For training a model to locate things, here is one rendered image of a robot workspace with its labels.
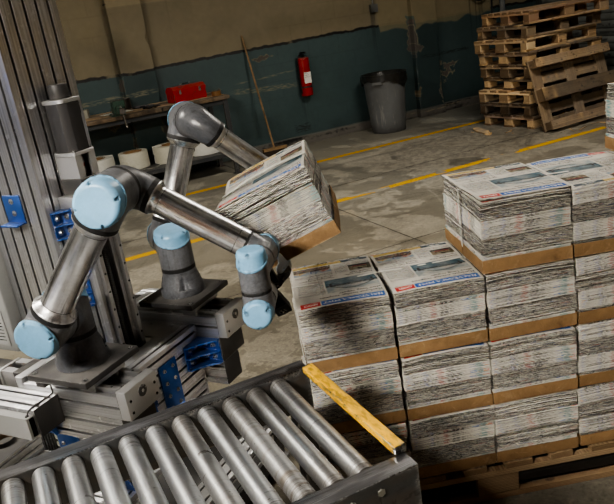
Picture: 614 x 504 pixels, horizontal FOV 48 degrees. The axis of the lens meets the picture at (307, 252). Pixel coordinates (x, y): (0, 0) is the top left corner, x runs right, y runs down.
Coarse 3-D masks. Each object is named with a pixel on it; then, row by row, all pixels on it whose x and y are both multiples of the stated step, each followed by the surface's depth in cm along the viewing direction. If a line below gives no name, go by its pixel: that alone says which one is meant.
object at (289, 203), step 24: (288, 168) 195; (312, 168) 204; (240, 192) 199; (264, 192) 192; (288, 192) 191; (312, 192) 192; (240, 216) 194; (264, 216) 194; (288, 216) 194; (312, 216) 194; (288, 240) 196
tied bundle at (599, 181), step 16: (544, 160) 239; (560, 160) 236; (576, 160) 233; (592, 160) 230; (608, 160) 227; (560, 176) 218; (576, 176) 215; (592, 176) 213; (608, 176) 210; (576, 192) 205; (592, 192) 206; (608, 192) 207; (576, 208) 208; (592, 208) 208; (608, 208) 209; (576, 224) 209; (592, 224) 209; (608, 224) 210; (576, 240) 210; (592, 240) 211
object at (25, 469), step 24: (240, 384) 176; (264, 384) 175; (168, 408) 170; (192, 408) 169; (216, 408) 171; (120, 432) 163; (144, 432) 164; (168, 432) 167; (48, 456) 158; (120, 456) 163; (0, 480) 152; (24, 480) 154; (96, 480) 161
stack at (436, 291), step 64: (384, 256) 240; (448, 256) 231; (320, 320) 209; (384, 320) 211; (448, 320) 214; (512, 320) 217; (384, 384) 219; (448, 384) 222; (512, 384) 224; (320, 448) 230; (384, 448) 227; (448, 448) 229; (512, 448) 232
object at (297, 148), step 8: (296, 144) 220; (304, 144) 215; (280, 152) 221; (288, 152) 216; (296, 152) 212; (312, 152) 223; (264, 160) 223; (272, 160) 218; (280, 160) 213; (312, 160) 214; (248, 168) 225; (256, 168) 219; (264, 168) 215; (240, 176) 221; (248, 176) 216; (256, 176) 212; (320, 176) 215; (232, 184) 218; (328, 192) 218
